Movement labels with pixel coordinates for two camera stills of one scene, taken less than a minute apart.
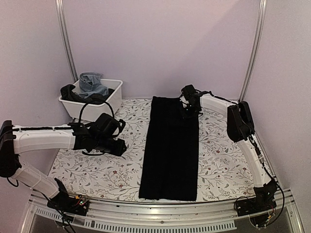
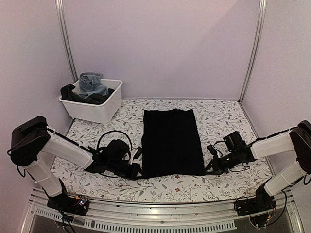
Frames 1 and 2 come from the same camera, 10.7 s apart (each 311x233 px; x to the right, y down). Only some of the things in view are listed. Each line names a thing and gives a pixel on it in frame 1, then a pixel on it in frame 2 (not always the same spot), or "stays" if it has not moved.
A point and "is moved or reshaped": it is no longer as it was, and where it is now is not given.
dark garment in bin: [67, 94] stays
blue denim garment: [90, 83] stays
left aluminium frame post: [60, 11] stays
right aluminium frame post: [259, 39] stays
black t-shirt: [170, 166] is moved or reshaped
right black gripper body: [190, 112] -> [228, 163]
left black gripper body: [104, 146] -> [114, 167]
